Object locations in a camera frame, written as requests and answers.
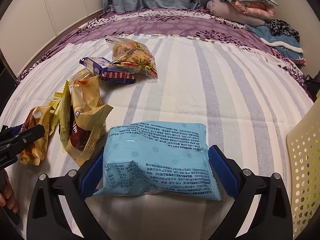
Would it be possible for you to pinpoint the large green snack bag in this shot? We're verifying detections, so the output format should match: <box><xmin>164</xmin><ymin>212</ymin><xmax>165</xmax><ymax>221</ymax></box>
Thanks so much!
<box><xmin>297</xmin><ymin>140</ymin><xmax>319</xmax><ymax>231</ymax></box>

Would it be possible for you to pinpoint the blue cracker sleeve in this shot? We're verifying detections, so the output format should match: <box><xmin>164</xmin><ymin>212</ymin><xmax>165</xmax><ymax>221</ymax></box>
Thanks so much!
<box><xmin>79</xmin><ymin>57</ymin><xmax>136</xmax><ymax>85</ymax></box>

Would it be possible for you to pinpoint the blue teal blanket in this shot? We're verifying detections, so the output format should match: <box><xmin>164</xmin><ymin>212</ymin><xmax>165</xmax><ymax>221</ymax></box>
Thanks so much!
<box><xmin>244</xmin><ymin>24</ymin><xmax>306</xmax><ymax>66</ymax></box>

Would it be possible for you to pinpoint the leopard print cloth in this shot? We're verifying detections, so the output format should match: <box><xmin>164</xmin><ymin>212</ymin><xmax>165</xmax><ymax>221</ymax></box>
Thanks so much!
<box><xmin>265</xmin><ymin>19</ymin><xmax>300</xmax><ymax>43</ymax></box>

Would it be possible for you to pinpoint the beige red cookie bag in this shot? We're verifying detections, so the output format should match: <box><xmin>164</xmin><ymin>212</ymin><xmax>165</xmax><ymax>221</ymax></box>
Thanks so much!
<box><xmin>66</xmin><ymin>76</ymin><xmax>113</xmax><ymax>166</ymax></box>

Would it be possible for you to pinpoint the purple floral bedsheet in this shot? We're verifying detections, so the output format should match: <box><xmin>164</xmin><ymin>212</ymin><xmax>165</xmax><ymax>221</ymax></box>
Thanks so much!
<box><xmin>17</xmin><ymin>7</ymin><xmax>313</xmax><ymax>98</ymax></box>

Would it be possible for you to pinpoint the person's left hand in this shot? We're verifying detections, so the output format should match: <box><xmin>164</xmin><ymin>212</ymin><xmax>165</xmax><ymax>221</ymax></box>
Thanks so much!
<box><xmin>0</xmin><ymin>170</ymin><xmax>19</xmax><ymax>213</ymax></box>

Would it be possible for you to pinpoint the olive yellow snack packet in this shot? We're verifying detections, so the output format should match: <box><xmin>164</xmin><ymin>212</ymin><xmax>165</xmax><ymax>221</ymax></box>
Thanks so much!
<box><xmin>56</xmin><ymin>81</ymin><xmax>71</xmax><ymax>151</ymax></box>

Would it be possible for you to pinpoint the clear yellow pastry packet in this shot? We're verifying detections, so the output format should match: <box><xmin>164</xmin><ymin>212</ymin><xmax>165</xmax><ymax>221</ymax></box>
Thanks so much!
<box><xmin>68</xmin><ymin>68</ymin><xmax>93</xmax><ymax>86</ymax></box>

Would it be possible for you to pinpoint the light blue snack bag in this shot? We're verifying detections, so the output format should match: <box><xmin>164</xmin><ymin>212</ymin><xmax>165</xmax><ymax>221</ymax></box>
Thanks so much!
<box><xmin>96</xmin><ymin>121</ymin><xmax>222</xmax><ymax>200</ymax></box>

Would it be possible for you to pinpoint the orange brown snack bag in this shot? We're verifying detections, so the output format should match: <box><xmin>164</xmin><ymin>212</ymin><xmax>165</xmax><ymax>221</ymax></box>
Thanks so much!
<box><xmin>19</xmin><ymin>105</ymin><xmax>54</xmax><ymax>166</ymax></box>

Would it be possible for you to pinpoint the folded quilts pile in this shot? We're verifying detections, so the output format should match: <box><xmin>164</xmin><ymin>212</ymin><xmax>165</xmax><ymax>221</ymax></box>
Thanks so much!
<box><xmin>206</xmin><ymin>0</ymin><xmax>278</xmax><ymax>27</ymax></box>

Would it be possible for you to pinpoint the black backpack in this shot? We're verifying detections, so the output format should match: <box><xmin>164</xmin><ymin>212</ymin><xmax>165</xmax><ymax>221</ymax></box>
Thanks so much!
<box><xmin>304</xmin><ymin>72</ymin><xmax>320</xmax><ymax>102</ymax></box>

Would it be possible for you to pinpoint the cream perforated plastic basket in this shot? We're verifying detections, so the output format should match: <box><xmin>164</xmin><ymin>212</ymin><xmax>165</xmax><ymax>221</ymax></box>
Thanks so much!
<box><xmin>286</xmin><ymin>105</ymin><xmax>319</xmax><ymax>239</ymax></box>

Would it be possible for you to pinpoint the white wardrobe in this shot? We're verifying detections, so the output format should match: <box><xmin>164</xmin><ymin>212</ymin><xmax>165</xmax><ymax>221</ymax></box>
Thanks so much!
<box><xmin>1</xmin><ymin>0</ymin><xmax>103</xmax><ymax>77</ymax></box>

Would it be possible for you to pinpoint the clear bag of biscuits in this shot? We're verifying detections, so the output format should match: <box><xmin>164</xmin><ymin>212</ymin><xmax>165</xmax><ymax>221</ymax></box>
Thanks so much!
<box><xmin>105</xmin><ymin>36</ymin><xmax>158</xmax><ymax>79</ymax></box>

